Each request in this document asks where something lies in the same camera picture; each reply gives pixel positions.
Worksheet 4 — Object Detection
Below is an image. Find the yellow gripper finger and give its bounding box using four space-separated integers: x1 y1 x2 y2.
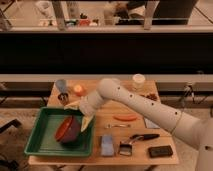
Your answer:
64 100 80 110
81 116 93 132

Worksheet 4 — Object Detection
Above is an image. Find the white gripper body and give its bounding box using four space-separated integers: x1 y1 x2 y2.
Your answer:
79 97 96 116

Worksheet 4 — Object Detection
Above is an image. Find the red bowl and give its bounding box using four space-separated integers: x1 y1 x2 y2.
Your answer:
55 116 81 143

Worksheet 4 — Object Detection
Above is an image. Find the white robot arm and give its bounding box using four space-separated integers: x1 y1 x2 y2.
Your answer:
65 78 213 171

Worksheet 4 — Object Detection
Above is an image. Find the dark metal cup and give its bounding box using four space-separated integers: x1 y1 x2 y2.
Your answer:
58 93 69 105

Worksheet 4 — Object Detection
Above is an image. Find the orange round fruit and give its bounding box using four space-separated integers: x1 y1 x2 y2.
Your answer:
73 85 84 96

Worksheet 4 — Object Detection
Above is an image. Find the metal fork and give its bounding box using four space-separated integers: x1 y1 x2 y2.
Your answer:
104 124 131 129

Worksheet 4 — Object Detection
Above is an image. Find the blue cup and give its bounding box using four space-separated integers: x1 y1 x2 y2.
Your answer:
55 79 67 93

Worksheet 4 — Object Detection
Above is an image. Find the blue sponge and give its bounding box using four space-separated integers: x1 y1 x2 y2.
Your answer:
101 135 114 157

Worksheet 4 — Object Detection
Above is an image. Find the orange carrot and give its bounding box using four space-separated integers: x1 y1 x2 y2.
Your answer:
113 115 137 122

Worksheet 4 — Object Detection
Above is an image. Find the small metal box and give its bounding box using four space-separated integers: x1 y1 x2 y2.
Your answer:
118 143 132 156

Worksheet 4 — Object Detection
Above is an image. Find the white cup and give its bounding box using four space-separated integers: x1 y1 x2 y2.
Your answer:
132 74 145 90

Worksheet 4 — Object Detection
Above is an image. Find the grey cloth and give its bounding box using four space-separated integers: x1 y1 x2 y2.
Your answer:
144 118 159 129

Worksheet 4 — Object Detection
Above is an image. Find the pile of brown nuts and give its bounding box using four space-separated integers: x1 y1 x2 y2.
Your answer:
141 93 158 101

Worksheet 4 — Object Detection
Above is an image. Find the black rectangular case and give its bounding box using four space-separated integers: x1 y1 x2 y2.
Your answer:
148 145 173 158

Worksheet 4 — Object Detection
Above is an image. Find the black handled brush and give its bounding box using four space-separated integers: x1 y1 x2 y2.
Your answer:
130 134 160 141

